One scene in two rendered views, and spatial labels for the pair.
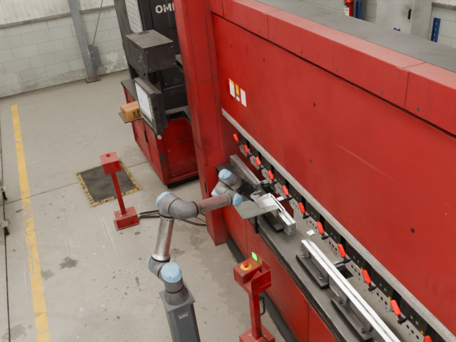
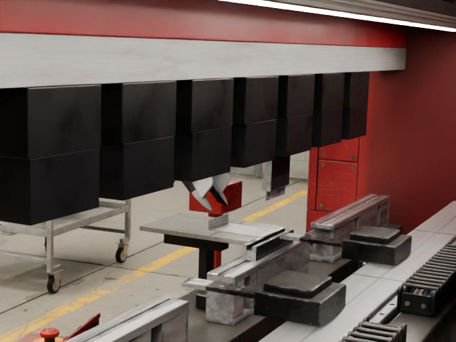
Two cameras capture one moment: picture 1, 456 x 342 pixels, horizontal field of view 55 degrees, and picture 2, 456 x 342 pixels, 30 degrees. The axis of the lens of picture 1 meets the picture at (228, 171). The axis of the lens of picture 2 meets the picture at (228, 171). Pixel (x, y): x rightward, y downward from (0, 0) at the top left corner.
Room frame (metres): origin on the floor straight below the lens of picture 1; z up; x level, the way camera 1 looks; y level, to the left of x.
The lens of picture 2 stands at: (1.17, -1.47, 1.40)
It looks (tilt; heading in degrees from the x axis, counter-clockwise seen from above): 8 degrees down; 44
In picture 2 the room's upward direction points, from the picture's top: 2 degrees clockwise
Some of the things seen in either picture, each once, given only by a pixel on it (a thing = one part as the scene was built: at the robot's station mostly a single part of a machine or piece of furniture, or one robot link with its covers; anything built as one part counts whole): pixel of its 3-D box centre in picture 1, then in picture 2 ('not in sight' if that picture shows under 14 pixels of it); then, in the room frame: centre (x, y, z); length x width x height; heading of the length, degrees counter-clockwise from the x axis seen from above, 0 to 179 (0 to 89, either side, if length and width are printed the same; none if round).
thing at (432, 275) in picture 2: not in sight; (442, 274); (2.44, -0.75, 1.02); 0.37 x 0.06 x 0.04; 18
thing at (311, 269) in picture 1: (311, 269); not in sight; (1.92, -0.44, 0.89); 0.30 x 0.05 x 0.03; 18
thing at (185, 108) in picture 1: (182, 119); not in sight; (3.67, 0.36, 1.17); 0.40 x 0.24 x 0.07; 18
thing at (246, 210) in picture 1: (255, 207); (212, 228); (2.47, -0.16, 1.00); 0.26 x 0.18 x 0.01; 108
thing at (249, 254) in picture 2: (276, 203); (269, 243); (2.49, -0.31, 0.98); 0.20 x 0.03 x 0.03; 18
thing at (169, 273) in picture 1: (172, 275); not in sight; (1.94, 0.40, 0.94); 0.13 x 0.12 x 0.14; 39
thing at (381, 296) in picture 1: (387, 287); not in sight; (1.40, -0.67, 1.26); 0.15 x 0.09 x 0.17; 18
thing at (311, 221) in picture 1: (318, 216); (125, 136); (1.97, -0.48, 1.26); 0.15 x 0.09 x 0.17; 18
